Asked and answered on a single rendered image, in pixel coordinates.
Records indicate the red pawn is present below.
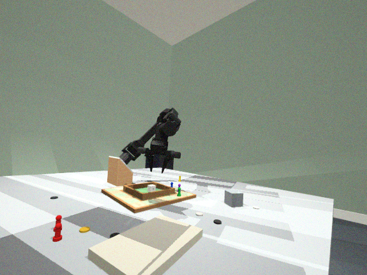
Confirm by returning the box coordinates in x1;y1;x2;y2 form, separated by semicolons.
56;215;62;224
53;223;62;242

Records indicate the white die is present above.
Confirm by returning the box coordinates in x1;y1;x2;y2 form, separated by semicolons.
147;184;156;192

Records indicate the yellow flat disc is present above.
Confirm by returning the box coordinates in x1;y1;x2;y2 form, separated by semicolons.
79;227;90;233

